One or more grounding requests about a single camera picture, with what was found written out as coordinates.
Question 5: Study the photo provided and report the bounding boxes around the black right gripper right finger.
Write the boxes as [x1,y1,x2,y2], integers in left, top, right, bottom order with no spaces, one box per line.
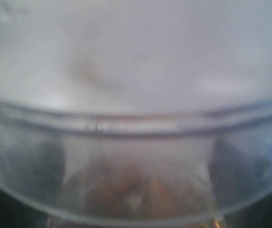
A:
[223,178,272,228]

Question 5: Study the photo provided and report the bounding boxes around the clear plastic tumbler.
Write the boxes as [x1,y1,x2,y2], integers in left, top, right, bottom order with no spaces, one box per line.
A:
[0,95,272,228]

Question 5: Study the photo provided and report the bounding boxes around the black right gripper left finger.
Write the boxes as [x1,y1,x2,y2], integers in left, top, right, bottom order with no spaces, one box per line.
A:
[0,190,47,228]

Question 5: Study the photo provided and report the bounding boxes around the clear plastic shaker lid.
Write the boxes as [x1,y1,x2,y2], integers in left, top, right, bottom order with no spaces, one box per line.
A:
[0,0,272,132]

